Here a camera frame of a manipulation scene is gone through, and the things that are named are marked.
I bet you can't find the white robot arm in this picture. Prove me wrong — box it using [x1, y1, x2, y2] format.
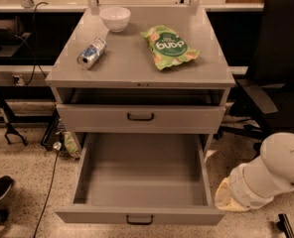
[215, 132, 294, 211]

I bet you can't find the black stand legs left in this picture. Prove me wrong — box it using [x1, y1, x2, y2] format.
[0, 97, 28, 146]

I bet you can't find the grey drawer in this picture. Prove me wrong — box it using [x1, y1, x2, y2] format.
[56, 134, 224, 225]
[57, 104, 224, 134]

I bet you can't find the silver blue soda can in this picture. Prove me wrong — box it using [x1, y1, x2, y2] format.
[77, 38, 107, 70]

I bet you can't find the green packet on floor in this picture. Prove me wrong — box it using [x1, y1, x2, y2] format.
[64, 132, 78, 155]

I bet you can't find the white ceramic bowl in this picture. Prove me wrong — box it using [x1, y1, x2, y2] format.
[99, 7, 131, 33]

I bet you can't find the grey drawer cabinet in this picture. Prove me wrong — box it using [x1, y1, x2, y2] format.
[47, 6, 234, 148]

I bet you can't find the black office chair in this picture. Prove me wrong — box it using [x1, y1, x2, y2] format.
[214, 0, 294, 141]

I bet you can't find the grey top drawer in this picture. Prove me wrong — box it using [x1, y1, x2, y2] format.
[57, 104, 224, 134]

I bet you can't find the green chip bag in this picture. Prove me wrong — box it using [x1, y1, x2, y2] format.
[141, 25, 200, 70]

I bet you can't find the black cable on floor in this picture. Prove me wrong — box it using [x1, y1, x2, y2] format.
[31, 149, 61, 238]

